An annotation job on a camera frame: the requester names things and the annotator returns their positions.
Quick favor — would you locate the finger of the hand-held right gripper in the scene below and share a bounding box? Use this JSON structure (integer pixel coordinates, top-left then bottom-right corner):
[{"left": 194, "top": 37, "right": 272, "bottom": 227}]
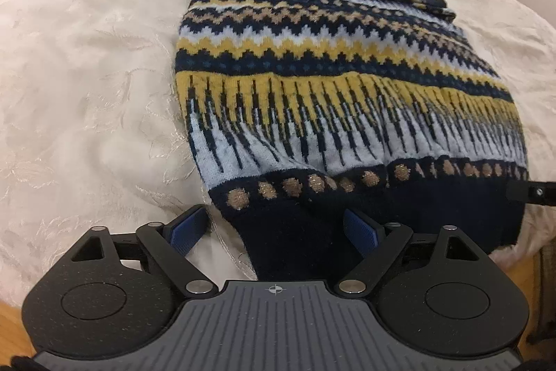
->
[{"left": 506, "top": 179, "right": 556, "bottom": 207}]

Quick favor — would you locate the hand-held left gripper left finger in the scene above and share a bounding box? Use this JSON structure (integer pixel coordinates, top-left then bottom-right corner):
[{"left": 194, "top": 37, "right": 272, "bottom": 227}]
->
[{"left": 71, "top": 203, "right": 220, "bottom": 296}]

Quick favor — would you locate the patterned knit sweater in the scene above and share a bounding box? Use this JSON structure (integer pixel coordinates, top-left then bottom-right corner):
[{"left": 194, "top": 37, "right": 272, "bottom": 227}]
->
[{"left": 173, "top": 0, "right": 530, "bottom": 281}]

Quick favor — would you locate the cream embroidered bedspread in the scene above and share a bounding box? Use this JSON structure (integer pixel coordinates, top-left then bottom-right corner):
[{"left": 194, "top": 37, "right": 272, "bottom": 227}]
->
[{"left": 0, "top": 0, "right": 556, "bottom": 307}]

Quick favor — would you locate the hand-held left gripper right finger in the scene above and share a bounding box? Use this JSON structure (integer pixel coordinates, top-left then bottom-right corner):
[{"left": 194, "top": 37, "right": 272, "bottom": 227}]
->
[{"left": 336, "top": 208, "right": 484, "bottom": 296}]

